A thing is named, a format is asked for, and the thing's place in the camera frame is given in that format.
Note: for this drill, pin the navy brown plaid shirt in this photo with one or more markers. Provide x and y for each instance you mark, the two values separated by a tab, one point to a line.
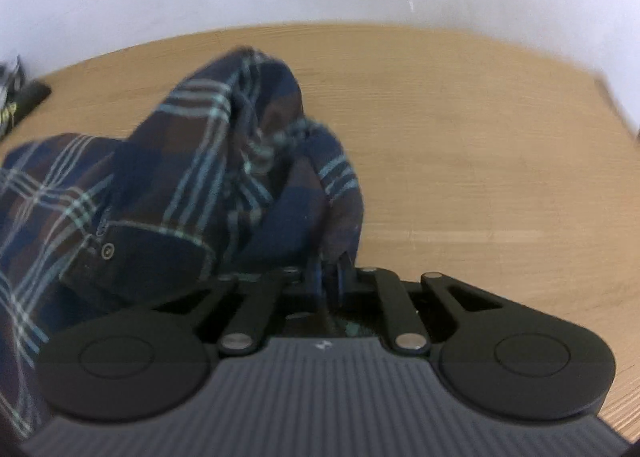
228	174

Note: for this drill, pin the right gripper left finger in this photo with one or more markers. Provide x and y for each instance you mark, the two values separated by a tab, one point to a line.
233	312

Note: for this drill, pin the black SPACE print garment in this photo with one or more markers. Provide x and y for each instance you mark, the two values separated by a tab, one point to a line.
24	103

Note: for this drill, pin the black white plaid garment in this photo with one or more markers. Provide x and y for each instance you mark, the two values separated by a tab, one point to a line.
11	79

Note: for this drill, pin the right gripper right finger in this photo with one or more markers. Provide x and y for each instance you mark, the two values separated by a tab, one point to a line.
411	318

